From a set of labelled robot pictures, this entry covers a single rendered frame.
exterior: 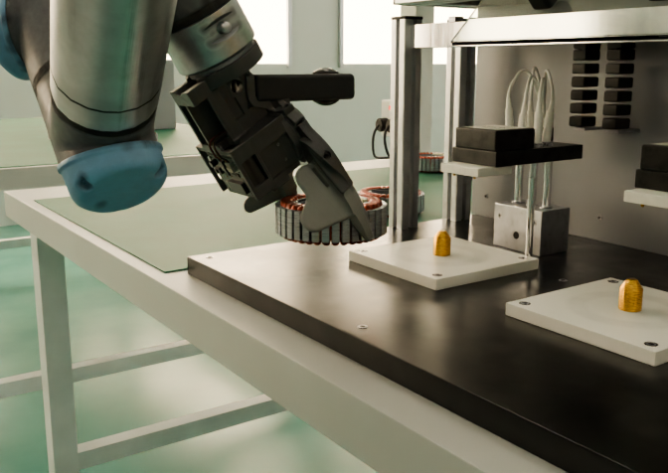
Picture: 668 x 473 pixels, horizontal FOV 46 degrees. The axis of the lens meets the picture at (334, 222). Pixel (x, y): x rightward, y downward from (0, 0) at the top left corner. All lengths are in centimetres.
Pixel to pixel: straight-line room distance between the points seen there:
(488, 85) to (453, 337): 58
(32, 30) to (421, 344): 39
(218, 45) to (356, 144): 571
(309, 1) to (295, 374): 551
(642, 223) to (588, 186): 9
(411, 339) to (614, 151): 47
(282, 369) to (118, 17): 34
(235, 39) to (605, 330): 38
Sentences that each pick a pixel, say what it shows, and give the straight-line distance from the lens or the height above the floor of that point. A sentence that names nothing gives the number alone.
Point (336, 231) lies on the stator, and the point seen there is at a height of 84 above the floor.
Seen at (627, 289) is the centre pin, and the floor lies 80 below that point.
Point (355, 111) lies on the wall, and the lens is 633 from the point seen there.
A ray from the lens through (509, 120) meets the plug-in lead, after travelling 97.
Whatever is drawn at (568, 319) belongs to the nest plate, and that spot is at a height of 78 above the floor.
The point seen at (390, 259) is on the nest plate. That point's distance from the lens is 85.
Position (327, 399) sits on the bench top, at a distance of 63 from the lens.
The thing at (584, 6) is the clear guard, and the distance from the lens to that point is 57.
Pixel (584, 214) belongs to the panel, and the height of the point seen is 80.
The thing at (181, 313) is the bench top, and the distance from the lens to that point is 87.
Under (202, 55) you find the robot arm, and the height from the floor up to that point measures 100.
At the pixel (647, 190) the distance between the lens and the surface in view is 75.
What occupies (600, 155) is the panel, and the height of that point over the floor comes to 88.
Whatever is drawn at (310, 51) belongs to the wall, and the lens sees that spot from 608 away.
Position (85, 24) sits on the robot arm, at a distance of 49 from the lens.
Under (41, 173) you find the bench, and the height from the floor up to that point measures 73.
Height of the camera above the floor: 99
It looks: 11 degrees down
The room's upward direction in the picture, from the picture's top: straight up
